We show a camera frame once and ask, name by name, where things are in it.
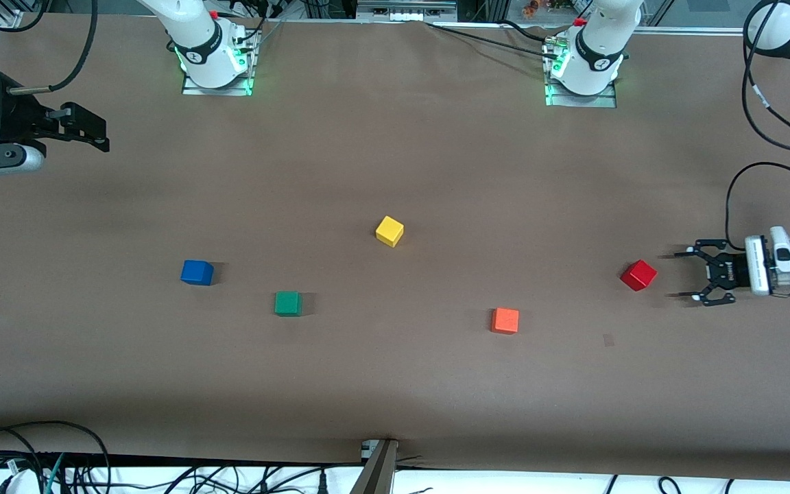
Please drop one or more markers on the orange wooden block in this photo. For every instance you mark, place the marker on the orange wooden block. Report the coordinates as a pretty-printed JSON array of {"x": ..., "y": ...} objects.
[{"x": 505, "y": 320}]

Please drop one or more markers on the blue wooden block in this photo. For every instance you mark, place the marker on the blue wooden block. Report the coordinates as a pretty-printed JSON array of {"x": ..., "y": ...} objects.
[{"x": 196, "y": 272}]

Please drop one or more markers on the brown wooden beam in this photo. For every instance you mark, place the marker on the brown wooden beam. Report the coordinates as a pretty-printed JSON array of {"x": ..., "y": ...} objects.
[{"x": 376, "y": 473}]

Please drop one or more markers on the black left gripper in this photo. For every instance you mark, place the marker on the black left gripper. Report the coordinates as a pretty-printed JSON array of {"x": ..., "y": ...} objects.
[{"x": 729, "y": 273}]

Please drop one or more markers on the green wooden block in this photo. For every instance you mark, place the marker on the green wooden block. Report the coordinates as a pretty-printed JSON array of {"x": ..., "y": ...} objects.
[{"x": 288, "y": 303}]

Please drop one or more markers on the red wooden block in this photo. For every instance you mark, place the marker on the red wooden block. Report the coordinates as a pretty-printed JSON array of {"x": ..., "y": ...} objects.
[{"x": 638, "y": 275}]

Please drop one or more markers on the aluminium frame corner bracket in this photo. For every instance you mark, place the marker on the aluminium frame corner bracket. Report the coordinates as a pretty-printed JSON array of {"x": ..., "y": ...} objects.
[{"x": 11, "y": 14}]

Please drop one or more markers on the grey power strip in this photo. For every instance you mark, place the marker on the grey power strip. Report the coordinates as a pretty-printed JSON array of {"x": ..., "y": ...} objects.
[{"x": 405, "y": 10}]

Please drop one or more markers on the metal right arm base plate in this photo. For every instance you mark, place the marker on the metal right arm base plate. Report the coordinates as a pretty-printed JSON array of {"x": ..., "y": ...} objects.
[{"x": 244, "y": 86}]

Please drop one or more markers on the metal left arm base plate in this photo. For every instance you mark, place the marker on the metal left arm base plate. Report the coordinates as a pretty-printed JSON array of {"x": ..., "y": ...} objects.
[{"x": 607, "y": 101}]

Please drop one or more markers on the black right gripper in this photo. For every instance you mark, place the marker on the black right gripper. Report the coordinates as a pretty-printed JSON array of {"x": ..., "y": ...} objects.
[{"x": 12, "y": 121}]

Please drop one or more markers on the brown paper table cover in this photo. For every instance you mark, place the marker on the brown paper table cover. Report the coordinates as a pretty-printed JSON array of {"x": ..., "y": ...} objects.
[{"x": 395, "y": 384}]

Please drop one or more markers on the yellow wooden block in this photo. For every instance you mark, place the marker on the yellow wooden block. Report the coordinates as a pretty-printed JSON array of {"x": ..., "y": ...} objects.
[{"x": 389, "y": 231}]

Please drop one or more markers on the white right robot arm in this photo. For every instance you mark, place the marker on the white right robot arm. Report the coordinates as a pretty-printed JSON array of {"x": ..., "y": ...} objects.
[{"x": 196, "y": 41}]

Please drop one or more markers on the small orange figure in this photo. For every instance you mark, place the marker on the small orange figure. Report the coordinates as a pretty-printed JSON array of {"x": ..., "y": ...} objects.
[{"x": 530, "y": 8}]

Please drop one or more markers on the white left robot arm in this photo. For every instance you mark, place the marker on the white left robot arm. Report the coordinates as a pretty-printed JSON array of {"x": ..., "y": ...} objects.
[{"x": 597, "y": 48}]

